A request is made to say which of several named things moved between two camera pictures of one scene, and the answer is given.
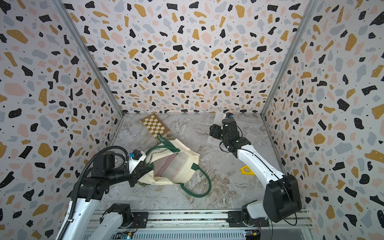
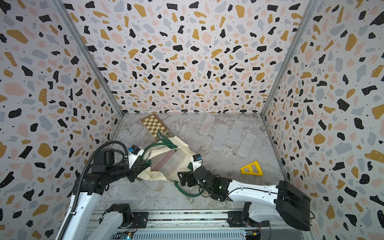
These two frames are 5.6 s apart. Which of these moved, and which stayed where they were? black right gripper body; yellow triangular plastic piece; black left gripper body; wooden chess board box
Moved: black right gripper body
Stayed: wooden chess board box; yellow triangular plastic piece; black left gripper body
